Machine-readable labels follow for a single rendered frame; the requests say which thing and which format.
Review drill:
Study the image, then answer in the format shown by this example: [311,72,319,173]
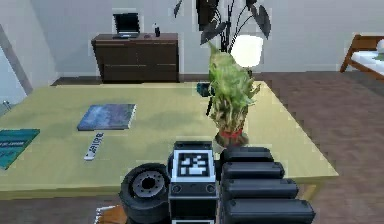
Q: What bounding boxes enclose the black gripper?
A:
[118,162,172,224]

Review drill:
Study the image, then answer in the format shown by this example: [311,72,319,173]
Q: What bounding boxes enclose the orange brown chair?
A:
[94,204,129,224]

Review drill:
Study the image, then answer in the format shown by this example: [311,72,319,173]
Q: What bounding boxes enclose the yellow-green table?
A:
[0,80,340,201]

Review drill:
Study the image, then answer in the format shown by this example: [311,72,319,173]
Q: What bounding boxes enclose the white remote control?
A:
[83,132,105,162]

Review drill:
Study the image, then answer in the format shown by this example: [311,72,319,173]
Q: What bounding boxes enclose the blue grey book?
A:
[76,103,137,132]

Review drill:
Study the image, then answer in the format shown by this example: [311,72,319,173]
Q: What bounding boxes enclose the small dark teal box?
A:
[196,81,215,98]

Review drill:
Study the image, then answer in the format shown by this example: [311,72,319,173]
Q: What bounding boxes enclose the green potted bamboo plant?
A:
[205,41,262,148]

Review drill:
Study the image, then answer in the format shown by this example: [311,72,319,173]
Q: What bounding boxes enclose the dark brown chest of drawers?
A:
[91,32,180,84]

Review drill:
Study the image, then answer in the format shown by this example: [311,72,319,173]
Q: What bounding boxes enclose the teal book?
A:
[0,128,41,171]

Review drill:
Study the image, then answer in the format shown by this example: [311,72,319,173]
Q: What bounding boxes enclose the black laptop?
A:
[112,12,141,40]

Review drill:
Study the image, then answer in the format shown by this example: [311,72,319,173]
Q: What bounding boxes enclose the dark leafed house plant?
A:
[173,0,272,69]

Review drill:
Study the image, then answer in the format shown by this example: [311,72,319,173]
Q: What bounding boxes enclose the brown wooden bed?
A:
[339,34,384,81]

